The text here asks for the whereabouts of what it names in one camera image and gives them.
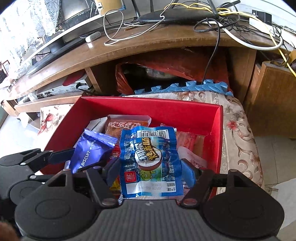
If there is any blue wafer biscuit packet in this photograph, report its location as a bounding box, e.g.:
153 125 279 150
69 129 118 173

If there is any blue sausage snack packet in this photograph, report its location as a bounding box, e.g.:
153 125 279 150
119 126 184 198

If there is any orange spicy snack packet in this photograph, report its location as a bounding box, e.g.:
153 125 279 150
105 114 152 141

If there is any red yellow Trolli packet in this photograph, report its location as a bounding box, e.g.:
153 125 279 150
109 145 121 198

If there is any white red sachet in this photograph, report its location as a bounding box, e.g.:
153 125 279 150
177 146 208 168

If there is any pink red cake packet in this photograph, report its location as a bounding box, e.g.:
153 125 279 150
174 128 205 156

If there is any floral beige table cloth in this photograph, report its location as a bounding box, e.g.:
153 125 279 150
38 90 265 193

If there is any red cardboard box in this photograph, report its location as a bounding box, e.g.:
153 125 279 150
40 96 224 200

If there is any silver media player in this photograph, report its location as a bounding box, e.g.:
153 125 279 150
34 79 91 100

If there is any blue foam mat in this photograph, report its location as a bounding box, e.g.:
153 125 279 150
134 79 234 97

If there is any white small adapter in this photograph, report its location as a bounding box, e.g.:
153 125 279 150
85 32 101 43

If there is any white lace cloth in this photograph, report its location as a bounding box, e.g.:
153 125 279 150
0 0 62 61

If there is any black television monitor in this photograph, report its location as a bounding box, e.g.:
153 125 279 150
23 0 127 76

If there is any wooden TV stand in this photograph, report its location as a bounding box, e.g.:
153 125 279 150
0 22 295 117

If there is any white power strip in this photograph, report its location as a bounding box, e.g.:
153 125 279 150
249 18 295 42

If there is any black wifi router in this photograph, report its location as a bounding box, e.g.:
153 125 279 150
136 1 220 25

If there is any white thick cable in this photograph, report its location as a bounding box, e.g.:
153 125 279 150
203 19 284 52

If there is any yellow cable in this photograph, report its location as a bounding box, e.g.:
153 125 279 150
165 2 296 77

